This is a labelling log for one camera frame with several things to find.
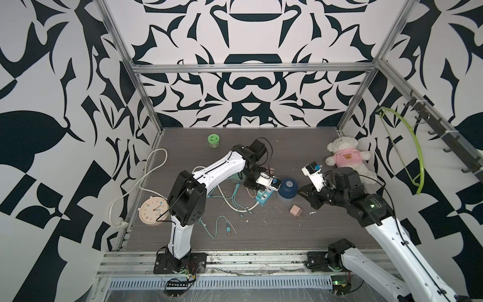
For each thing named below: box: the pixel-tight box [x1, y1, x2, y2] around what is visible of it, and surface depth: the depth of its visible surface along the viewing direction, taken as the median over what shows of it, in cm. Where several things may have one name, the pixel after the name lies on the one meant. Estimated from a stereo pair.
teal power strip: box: [255, 187, 275, 206], surface depth 91 cm
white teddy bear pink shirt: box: [325, 135, 378, 185], surface depth 101 cm
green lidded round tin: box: [206, 133, 221, 149], surface depth 111 cm
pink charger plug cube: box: [289, 204, 305, 218], surface depth 87 cm
